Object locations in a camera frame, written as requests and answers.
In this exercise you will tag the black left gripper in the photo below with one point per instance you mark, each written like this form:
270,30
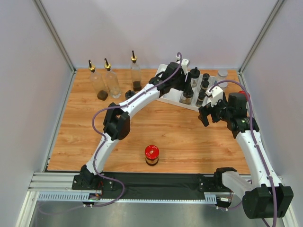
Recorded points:
185,86

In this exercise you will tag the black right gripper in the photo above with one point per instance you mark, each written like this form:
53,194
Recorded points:
210,111

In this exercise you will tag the black-lid glass condiment jar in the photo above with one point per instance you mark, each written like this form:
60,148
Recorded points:
195,74

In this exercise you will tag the small black-cap spice jar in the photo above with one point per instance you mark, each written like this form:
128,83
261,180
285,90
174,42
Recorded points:
200,99

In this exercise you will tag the glass jar with brown lumps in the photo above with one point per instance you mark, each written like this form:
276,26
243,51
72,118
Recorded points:
187,96

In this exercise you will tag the small dark spice jar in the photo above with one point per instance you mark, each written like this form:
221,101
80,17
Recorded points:
204,86

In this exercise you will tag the silver-top pepper grinder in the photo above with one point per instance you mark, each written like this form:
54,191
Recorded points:
205,77

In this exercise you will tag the silver-lid salt shaker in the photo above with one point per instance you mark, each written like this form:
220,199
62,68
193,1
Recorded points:
221,76

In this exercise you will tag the glass jar with white granules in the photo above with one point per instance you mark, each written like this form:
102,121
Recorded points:
129,94

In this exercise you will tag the red-lid sauce jar front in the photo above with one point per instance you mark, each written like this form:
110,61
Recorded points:
152,155

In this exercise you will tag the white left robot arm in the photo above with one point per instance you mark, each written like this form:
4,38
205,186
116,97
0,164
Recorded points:
117,121

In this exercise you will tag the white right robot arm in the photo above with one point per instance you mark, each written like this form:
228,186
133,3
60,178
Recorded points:
265,196

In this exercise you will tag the white divided organizer tray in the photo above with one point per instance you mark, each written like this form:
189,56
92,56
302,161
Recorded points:
173,97

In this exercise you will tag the tall bottle with dark sauce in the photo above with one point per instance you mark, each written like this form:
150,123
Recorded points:
135,73

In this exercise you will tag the clear empty oil bottle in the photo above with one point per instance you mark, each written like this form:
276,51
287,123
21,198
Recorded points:
112,81

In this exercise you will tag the oil bottle with dark sauce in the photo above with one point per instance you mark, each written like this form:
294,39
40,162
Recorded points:
97,82

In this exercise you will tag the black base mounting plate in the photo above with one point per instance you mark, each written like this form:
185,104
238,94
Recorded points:
151,186

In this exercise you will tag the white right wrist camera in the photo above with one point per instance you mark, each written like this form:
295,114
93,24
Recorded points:
213,95

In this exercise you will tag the aluminium frame post right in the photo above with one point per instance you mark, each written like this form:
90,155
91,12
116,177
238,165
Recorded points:
269,21

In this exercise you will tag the aluminium frame post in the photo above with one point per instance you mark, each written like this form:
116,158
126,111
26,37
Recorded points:
269,21
47,21

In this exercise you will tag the aluminium frame post left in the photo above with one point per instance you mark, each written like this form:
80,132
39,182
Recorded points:
47,21

